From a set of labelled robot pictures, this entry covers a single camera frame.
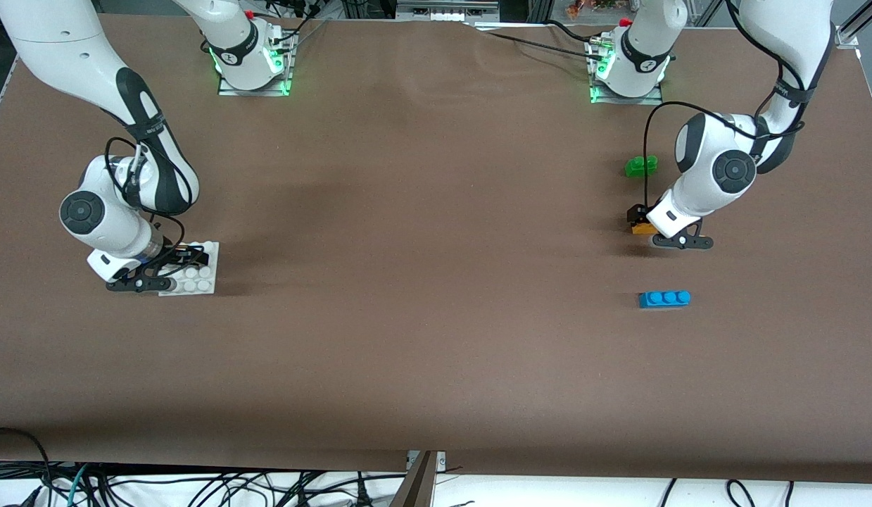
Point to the grey power strip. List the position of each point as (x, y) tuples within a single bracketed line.
[(446, 10)]

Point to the white studded base plate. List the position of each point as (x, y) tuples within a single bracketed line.
[(196, 282)]

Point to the yellow two-stud block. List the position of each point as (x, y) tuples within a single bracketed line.
[(643, 229)]

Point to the aluminium frame corner profile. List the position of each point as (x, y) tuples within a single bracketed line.
[(858, 24)]

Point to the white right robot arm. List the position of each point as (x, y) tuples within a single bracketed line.
[(55, 42)]

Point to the aluminium table edge bracket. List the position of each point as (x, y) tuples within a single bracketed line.
[(421, 479)]

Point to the blue three-stud block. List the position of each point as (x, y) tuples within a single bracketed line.
[(664, 299)]

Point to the green two-stud block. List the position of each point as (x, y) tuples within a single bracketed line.
[(640, 166)]

